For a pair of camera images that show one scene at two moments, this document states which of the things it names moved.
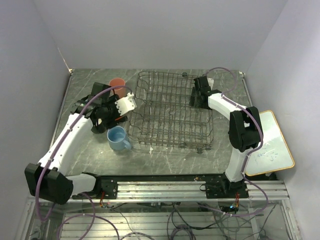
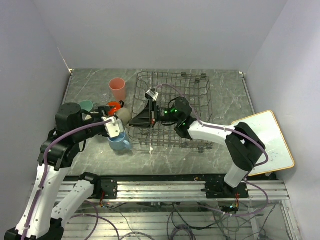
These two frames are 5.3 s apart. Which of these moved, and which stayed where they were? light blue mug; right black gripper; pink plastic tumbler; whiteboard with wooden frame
Moved: right black gripper
Stayed: pink plastic tumbler; whiteboard with wooden frame; light blue mug
